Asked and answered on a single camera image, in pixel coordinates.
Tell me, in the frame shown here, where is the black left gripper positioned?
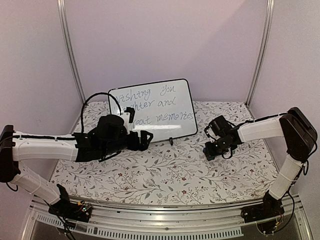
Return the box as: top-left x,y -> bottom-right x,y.
101,130 -> 153,157

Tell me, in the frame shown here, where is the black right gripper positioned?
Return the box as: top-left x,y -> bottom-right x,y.
205,135 -> 233,158

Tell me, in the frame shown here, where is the white whiteboard black frame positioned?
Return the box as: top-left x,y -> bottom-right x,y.
108,78 -> 198,142

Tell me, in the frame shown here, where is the blue whiteboard eraser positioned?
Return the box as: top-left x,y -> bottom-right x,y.
203,147 -> 216,161

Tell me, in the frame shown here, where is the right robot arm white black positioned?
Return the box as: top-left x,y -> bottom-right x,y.
203,107 -> 318,218

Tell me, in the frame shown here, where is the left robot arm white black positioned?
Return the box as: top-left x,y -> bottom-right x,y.
0,113 -> 154,217

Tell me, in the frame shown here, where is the floral patterned table mat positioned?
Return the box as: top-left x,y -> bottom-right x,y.
50,101 -> 278,206

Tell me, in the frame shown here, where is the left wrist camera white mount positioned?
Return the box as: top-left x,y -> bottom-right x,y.
120,107 -> 135,135

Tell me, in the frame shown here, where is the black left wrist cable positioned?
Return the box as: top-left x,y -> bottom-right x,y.
80,91 -> 123,136

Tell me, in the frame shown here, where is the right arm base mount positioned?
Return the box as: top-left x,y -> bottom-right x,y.
240,197 -> 285,235

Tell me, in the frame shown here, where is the front aluminium rail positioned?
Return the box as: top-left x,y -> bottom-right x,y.
21,194 -> 316,240

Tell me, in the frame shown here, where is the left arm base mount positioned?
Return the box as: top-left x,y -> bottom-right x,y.
48,199 -> 93,223

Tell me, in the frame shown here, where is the right aluminium frame post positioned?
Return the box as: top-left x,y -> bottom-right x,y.
245,0 -> 275,108

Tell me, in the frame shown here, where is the aluminium frame post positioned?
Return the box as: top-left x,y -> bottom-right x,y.
245,0 -> 275,108
56,0 -> 86,104

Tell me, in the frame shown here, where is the left aluminium frame post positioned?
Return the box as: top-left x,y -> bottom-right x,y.
56,0 -> 86,104

